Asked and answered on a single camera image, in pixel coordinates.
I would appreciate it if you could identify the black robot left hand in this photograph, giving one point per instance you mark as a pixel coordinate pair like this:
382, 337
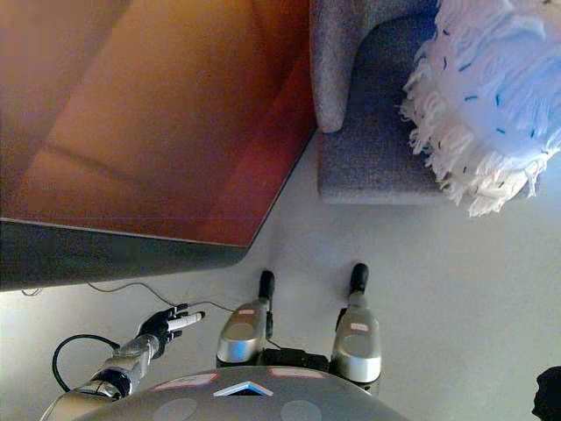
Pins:
158, 326

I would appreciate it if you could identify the white fringed pillow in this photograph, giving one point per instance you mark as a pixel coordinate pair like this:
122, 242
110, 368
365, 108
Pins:
491, 96

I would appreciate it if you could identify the grey fabric armchair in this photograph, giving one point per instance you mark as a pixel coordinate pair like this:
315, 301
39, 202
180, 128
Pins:
372, 144

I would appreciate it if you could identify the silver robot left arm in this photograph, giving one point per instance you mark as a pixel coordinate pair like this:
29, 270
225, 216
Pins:
127, 359

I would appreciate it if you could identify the wooden table with dark edge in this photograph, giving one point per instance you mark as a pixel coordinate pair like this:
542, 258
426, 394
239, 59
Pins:
153, 123

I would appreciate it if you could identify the silver robot right leg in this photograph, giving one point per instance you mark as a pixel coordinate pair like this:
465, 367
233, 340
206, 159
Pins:
357, 337

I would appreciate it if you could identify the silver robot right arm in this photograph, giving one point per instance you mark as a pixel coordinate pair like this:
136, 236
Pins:
550, 394

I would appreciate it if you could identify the silver robot left leg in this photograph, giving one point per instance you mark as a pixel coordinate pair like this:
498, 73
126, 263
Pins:
241, 333

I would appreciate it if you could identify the grey robot torso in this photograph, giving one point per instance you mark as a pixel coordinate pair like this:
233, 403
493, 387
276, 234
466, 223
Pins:
245, 403

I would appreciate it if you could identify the silver robot leg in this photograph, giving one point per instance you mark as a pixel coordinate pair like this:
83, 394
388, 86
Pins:
241, 333
357, 337

